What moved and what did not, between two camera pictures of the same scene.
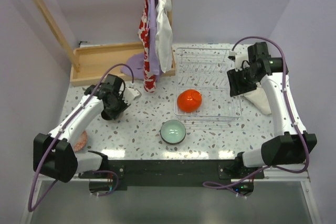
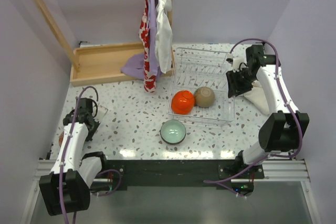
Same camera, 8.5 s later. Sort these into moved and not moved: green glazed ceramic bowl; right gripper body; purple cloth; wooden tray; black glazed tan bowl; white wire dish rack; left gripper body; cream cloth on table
Moved: black glazed tan bowl; left gripper body
Not moved: right gripper body; green glazed ceramic bowl; cream cloth on table; purple cloth; wooden tray; white wire dish rack
